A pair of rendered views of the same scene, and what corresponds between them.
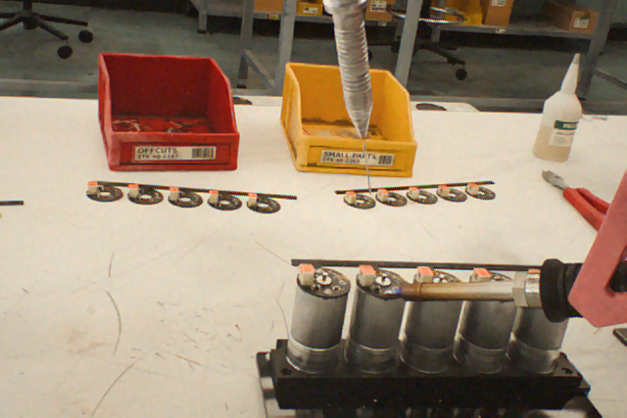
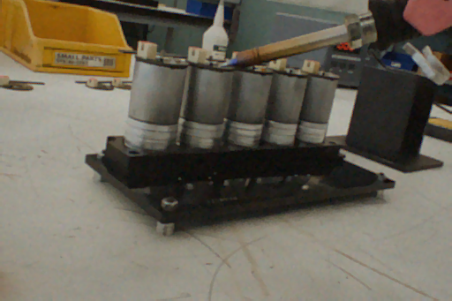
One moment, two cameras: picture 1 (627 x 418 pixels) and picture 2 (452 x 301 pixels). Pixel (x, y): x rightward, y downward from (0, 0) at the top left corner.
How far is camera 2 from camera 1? 0.18 m
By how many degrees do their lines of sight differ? 29
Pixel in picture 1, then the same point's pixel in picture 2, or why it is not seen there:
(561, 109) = (217, 36)
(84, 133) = not seen: outside the picture
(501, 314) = (298, 90)
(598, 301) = (433, 9)
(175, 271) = not seen: outside the picture
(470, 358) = (274, 135)
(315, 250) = (83, 109)
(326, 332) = (172, 106)
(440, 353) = (257, 128)
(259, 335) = (70, 154)
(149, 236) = not seen: outside the picture
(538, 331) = (318, 107)
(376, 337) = (212, 111)
